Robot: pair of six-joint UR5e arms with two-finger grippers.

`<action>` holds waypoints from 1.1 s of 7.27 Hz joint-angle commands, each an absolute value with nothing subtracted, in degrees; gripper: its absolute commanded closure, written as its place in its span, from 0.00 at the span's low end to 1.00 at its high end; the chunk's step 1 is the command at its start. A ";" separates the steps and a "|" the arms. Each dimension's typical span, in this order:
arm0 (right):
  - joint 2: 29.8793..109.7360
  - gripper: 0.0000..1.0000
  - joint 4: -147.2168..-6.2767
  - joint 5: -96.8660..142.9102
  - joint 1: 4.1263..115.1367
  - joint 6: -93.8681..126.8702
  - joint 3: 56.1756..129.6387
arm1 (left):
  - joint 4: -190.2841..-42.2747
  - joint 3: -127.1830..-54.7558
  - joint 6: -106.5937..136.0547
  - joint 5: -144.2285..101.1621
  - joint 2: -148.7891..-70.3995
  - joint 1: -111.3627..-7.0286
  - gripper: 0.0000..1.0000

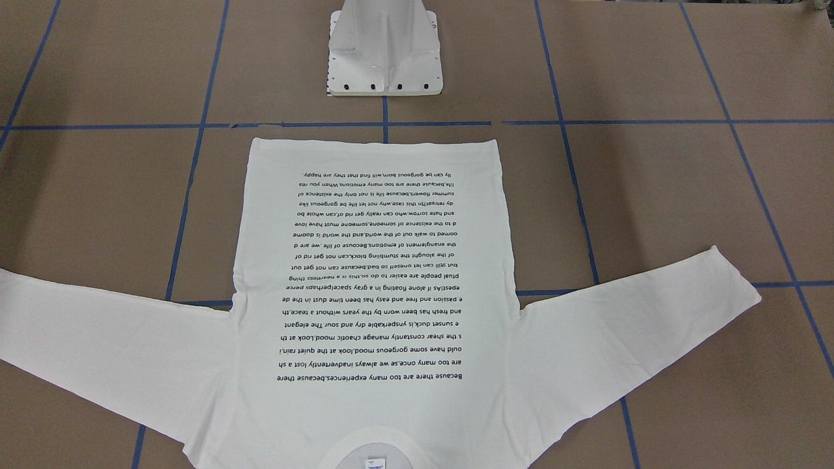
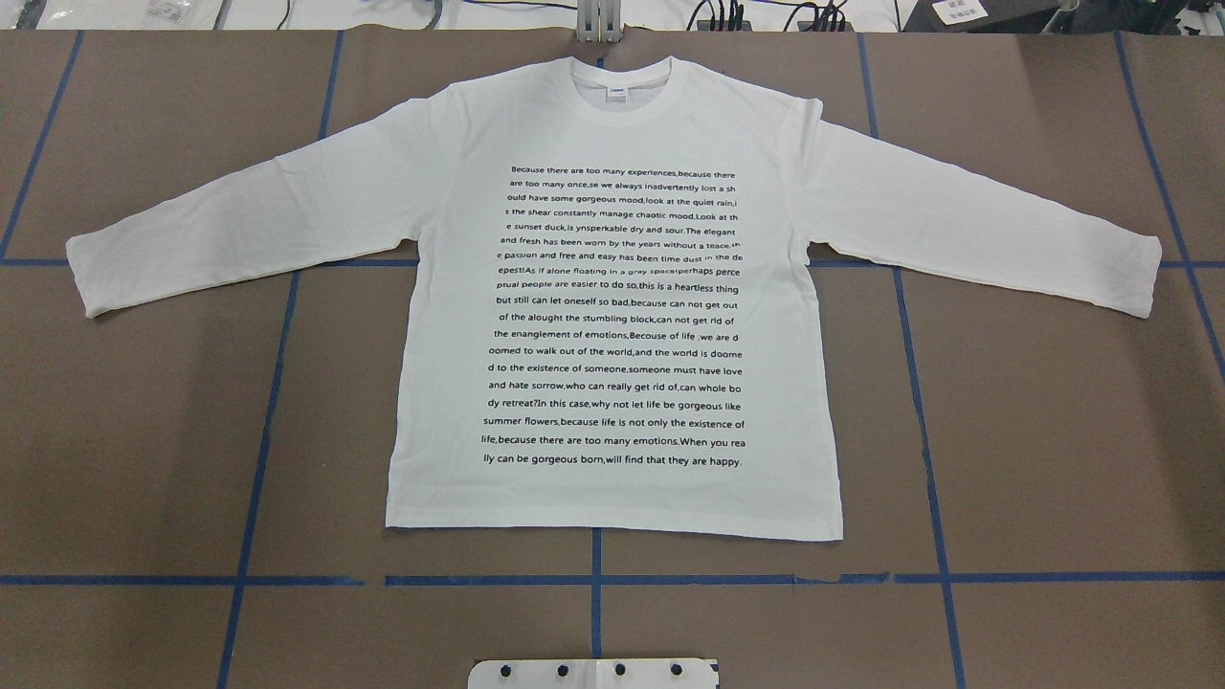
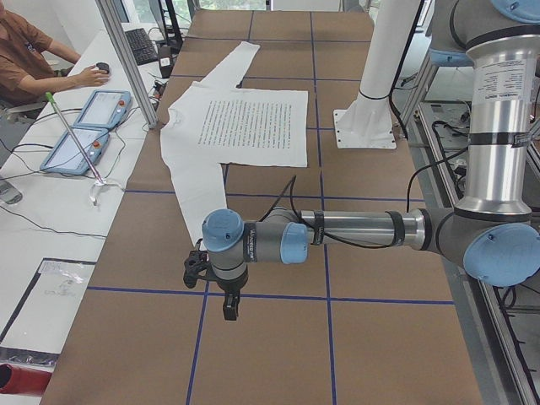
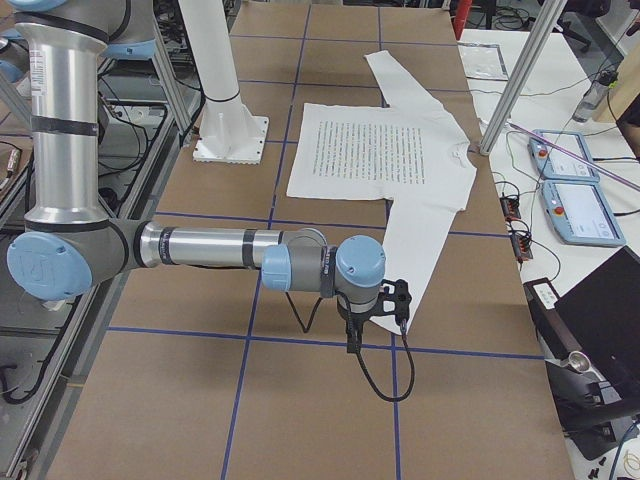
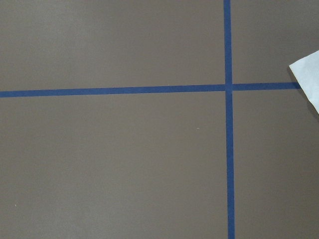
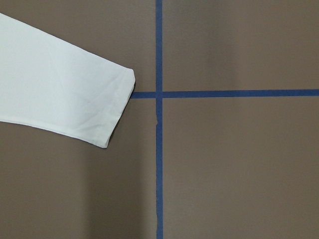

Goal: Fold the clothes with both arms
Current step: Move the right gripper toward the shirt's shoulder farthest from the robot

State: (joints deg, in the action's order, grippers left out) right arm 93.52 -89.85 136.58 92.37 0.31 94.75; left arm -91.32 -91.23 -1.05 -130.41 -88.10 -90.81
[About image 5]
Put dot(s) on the white long-sleeve printed shirt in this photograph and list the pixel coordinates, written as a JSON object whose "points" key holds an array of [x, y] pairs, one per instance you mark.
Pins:
{"points": [[306, 72]]}

